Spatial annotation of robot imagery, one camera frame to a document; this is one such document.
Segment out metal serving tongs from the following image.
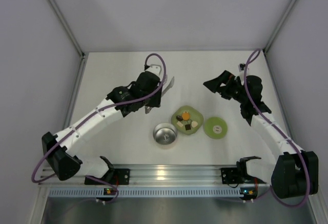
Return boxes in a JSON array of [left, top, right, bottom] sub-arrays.
[[145, 76, 175, 114]]

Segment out dark oval chocolate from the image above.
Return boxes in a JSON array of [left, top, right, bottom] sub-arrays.
[[176, 115, 183, 121]]

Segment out orange round cookie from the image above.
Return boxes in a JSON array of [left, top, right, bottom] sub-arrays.
[[182, 112, 190, 120]]

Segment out green round lid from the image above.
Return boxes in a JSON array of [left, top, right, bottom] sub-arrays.
[[203, 116, 228, 139]]

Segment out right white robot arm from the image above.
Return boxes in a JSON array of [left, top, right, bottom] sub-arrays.
[[203, 71, 319, 199]]

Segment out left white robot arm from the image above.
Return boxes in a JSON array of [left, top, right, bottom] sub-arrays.
[[42, 65, 166, 184]]

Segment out round steel lunch box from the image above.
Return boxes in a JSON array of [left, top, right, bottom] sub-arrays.
[[152, 123, 178, 147]]

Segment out green square dish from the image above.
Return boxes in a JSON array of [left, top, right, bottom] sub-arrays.
[[170, 105, 204, 135]]

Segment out aluminium mounting rail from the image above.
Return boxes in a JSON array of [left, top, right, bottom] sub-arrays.
[[38, 164, 275, 187]]

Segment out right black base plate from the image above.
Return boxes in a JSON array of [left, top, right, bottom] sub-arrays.
[[220, 167, 245, 185]]

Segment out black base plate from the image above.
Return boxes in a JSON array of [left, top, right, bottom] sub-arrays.
[[220, 167, 245, 185], [84, 168, 130, 185]]

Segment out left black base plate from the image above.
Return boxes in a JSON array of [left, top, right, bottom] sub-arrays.
[[84, 168, 130, 185]]

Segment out right aluminium frame post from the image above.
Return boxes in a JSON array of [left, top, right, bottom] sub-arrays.
[[262, 0, 315, 53]]

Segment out aluminium frame post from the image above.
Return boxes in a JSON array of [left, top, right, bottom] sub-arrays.
[[262, 0, 315, 53], [34, 0, 87, 58]]

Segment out slotted grey cable duct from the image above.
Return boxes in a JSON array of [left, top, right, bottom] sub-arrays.
[[48, 187, 272, 198]]

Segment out left aluminium frame post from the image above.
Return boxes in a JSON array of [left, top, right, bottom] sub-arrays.
[[34, 0, 87, 58]]

